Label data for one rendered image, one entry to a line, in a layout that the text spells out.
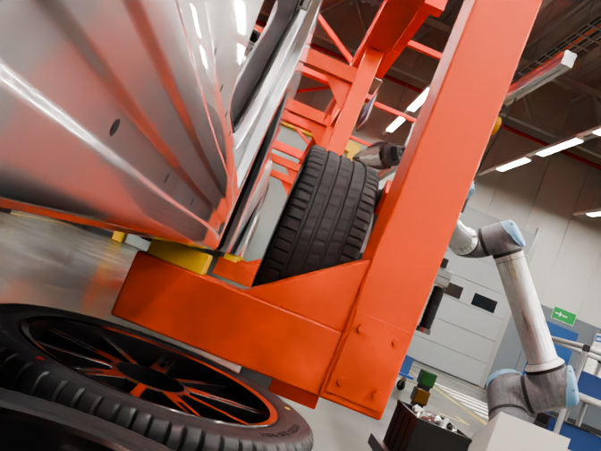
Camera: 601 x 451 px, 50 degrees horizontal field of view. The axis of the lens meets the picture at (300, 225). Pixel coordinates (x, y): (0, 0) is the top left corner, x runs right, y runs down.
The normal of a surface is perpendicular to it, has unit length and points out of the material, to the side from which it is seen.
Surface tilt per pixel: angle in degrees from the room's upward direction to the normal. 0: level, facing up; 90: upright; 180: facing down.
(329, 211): 69
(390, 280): 90
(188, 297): 90
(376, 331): 90
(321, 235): 83
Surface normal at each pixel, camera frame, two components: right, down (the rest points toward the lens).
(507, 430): 0.15, -0.02
